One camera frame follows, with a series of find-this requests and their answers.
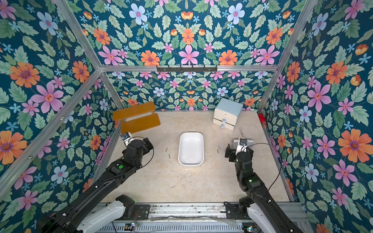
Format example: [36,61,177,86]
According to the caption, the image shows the red object at wall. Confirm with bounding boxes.
[258,114,266,124]

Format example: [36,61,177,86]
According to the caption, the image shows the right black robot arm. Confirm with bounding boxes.
[225,138,301,233]

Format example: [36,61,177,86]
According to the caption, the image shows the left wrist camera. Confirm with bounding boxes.
[121,132,133,147]

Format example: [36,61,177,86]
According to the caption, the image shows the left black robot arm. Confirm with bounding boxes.
[37,137,153,233]

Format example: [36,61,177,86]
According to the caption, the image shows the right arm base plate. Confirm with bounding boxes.
[224,202,248,220]

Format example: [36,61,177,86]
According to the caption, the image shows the small blue-topped drawer cabinet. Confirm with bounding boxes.
[213,98,243,131]

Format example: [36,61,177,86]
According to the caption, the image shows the silver clutch purse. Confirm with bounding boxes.
[232,139,254,148]

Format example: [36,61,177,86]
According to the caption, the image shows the black wall hook rail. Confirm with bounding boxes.
[156,65,218,73]

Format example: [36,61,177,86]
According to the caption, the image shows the white plastic storage box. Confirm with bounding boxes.
[178,132,205,167]

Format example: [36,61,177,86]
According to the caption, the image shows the aluminium front rail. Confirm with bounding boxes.
[62,202,314,233]

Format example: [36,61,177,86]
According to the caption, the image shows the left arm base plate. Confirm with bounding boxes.
[118,204,150,221]

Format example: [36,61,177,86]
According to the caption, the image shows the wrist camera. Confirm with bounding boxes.
[236,138,248,153]
[121,132,133,147]

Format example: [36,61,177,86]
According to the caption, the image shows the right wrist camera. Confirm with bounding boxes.
[236,138,248,153]

